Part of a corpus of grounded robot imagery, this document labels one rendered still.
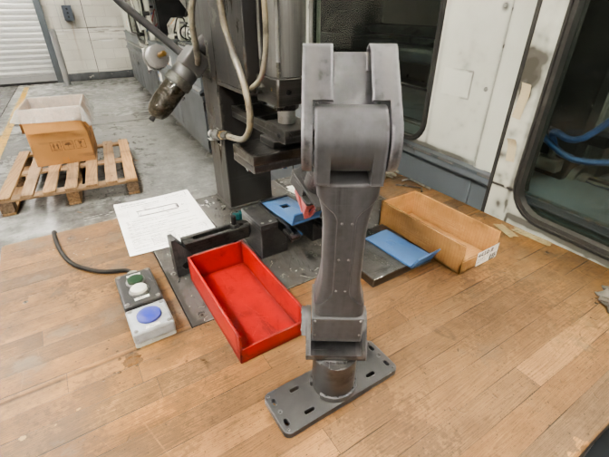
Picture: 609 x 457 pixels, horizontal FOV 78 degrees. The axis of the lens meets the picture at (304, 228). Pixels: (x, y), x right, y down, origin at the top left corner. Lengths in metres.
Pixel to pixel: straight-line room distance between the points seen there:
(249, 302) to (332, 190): 0.41
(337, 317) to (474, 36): 0.95
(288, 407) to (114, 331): 0.35
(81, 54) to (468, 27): 9.16
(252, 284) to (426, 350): 0.35
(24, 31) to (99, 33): 1.30
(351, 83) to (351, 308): 0.26
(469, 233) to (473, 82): 0.48
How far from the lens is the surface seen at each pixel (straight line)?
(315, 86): 0.36
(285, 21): 0.75
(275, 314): 0.71
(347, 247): 0.41
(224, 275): 0.81
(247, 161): 0.77
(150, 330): 0.69
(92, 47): 9.93
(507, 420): 0.64
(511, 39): 1.17
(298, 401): 0.58
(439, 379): 0.65
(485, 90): 1.22
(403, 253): 0.85
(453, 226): 0.98
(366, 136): 0.34
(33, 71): 9.94
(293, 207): 0.86
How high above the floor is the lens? 1.39
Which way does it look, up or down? 31 degrees down
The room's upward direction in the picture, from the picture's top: straight up
